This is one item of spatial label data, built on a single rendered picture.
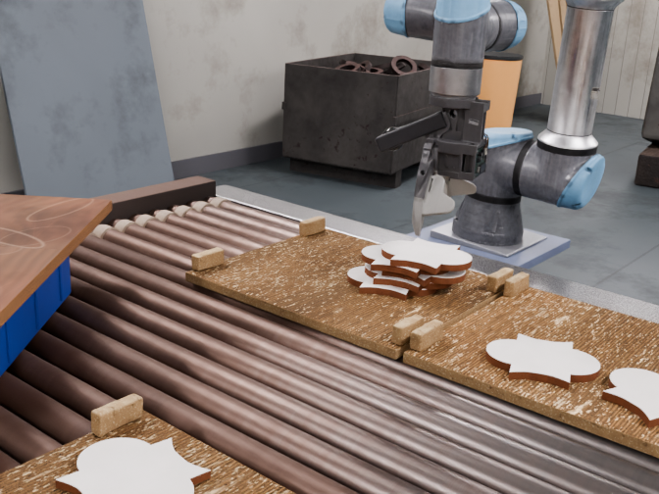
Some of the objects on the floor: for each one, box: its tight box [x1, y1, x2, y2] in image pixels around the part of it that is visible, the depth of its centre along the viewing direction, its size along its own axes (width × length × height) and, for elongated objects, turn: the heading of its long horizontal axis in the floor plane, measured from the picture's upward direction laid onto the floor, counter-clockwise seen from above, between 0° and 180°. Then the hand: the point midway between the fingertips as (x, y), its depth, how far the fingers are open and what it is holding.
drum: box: [477, 51, 524, 129], centre depth 759 cm, size 45×45×72 cm
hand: (429, 223), depth 131 cm, fingers open, 14 cm apart
